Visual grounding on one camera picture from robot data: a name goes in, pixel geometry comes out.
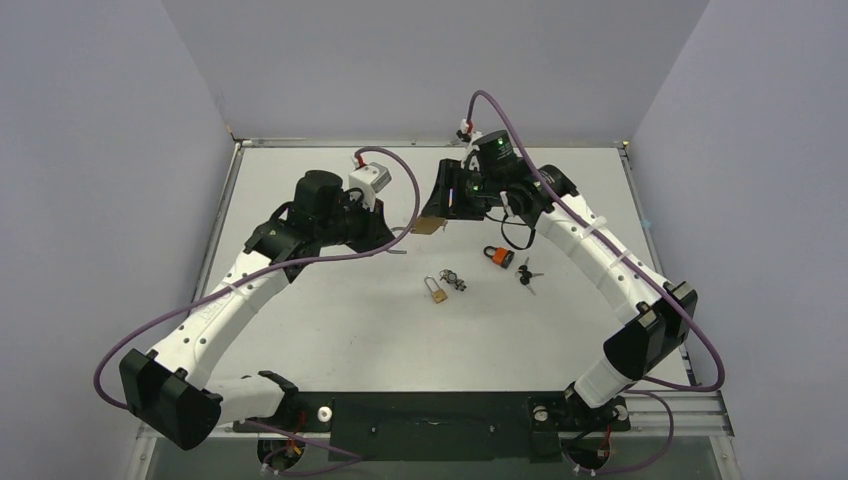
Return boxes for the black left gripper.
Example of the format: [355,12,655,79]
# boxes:
[317,192,395,256]

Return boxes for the large brass padlock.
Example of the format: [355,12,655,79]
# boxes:
[386,216,448,255]

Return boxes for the orange round padlock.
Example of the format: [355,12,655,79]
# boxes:
[483,245,515,269]

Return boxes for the small black keys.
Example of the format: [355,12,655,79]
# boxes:
[440,269,467,292]

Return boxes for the small brass padlock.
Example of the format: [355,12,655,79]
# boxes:
[424,276,448,304]

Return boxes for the black headed key bunch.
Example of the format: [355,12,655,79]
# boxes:
[515,257,543,295]

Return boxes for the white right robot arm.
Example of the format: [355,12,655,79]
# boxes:
[421,130,698,427]

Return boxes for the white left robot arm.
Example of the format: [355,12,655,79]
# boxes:
[119,164,394,450]

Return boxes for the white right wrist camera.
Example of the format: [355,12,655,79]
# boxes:
[456,118,482,171]

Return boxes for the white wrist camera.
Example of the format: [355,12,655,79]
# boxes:
[456,118,482,171]
[348,156,392,211]

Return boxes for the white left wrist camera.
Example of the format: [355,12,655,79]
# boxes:
[348,156,392,211]

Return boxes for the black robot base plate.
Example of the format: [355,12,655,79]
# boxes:
[233,391,631,462]

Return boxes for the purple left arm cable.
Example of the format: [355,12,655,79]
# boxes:
[92,146,423,478]

